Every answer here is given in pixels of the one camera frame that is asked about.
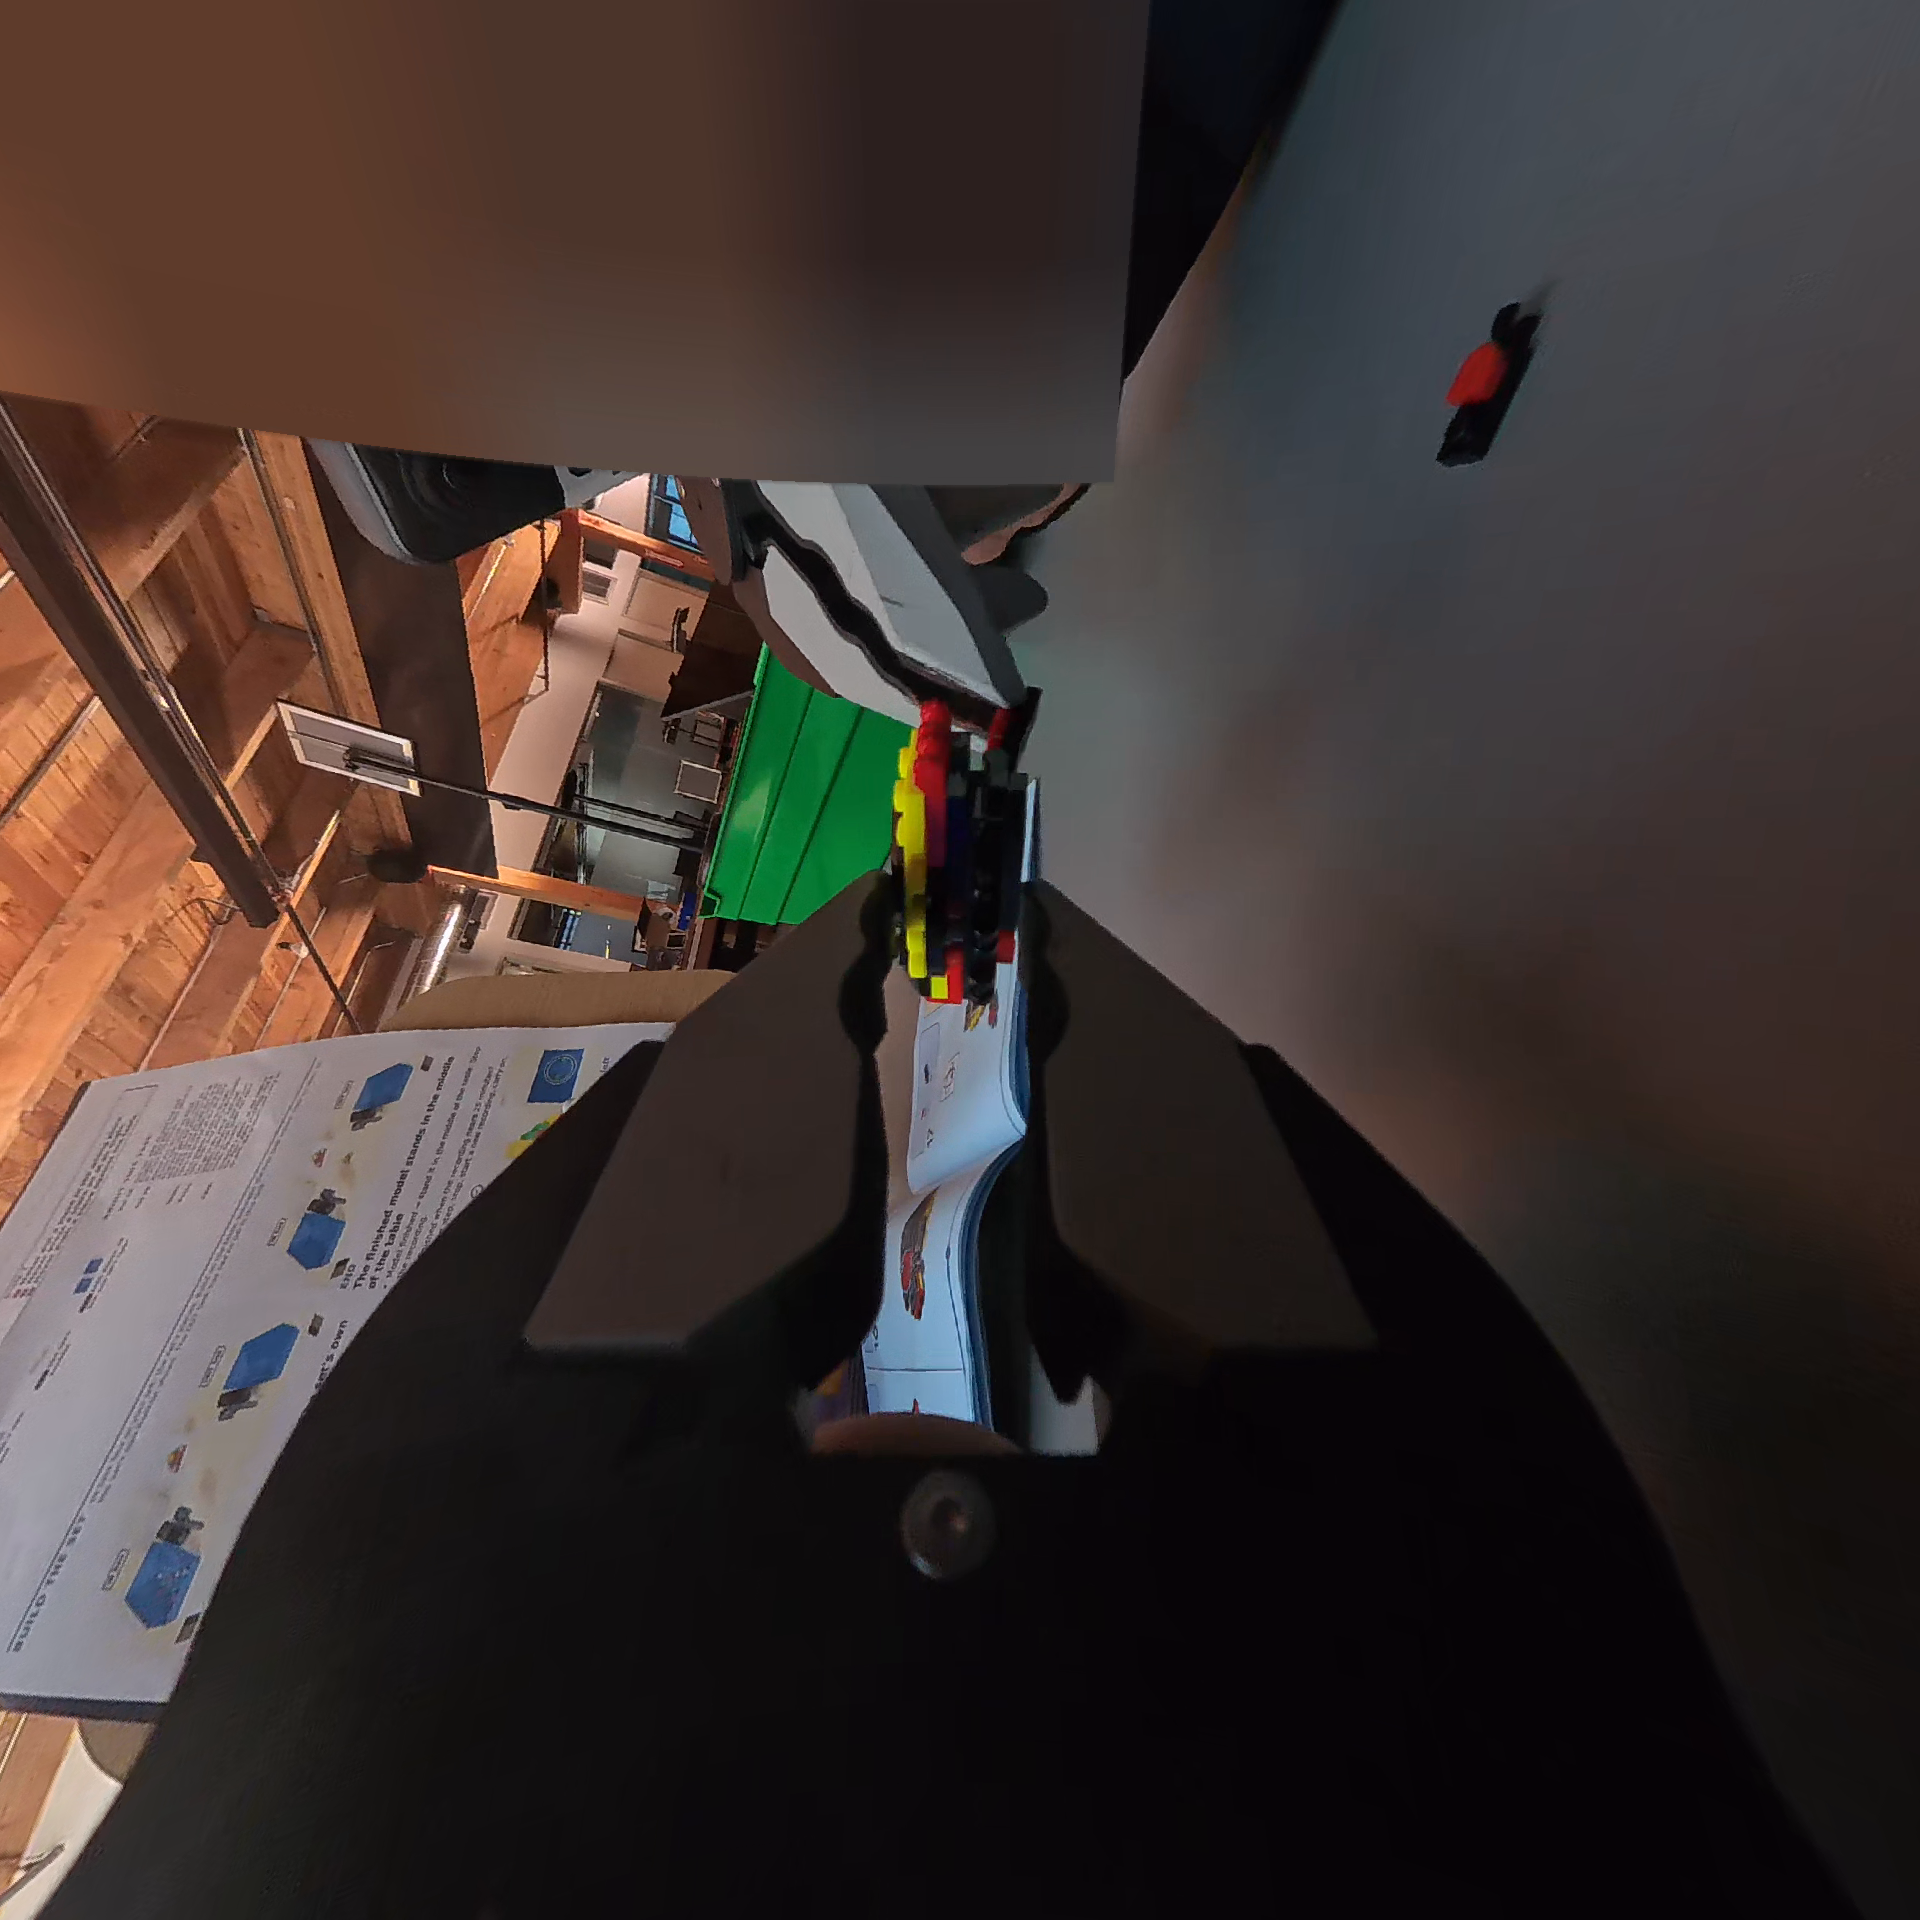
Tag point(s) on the green plastic bin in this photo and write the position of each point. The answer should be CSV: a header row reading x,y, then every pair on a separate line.
x,y
797,810

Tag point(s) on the red and black lego piece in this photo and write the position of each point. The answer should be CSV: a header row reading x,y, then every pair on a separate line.
x,y
1477,375

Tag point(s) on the cardboard box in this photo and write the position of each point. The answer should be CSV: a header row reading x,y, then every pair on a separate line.
x,y
569,994

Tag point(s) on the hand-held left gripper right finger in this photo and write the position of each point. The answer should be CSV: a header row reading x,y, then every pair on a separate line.
x,y
1185,1184

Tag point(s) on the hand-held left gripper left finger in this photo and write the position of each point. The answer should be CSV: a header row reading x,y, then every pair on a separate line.
x,y
704,1171

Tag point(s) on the printed instruction sheet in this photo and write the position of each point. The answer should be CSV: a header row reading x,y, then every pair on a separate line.
x,y
195,1276

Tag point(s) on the lego instruction booklet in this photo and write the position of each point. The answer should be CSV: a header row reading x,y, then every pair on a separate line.
x,y
960,1096

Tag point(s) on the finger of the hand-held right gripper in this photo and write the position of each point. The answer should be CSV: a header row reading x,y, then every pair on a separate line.
x,y
945,592
787,621

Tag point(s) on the white ceiling light panel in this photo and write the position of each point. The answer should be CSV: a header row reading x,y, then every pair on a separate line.
x,y
347,747

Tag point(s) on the yellow brown lego model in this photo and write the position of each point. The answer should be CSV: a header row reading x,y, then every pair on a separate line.
x,y
960,855

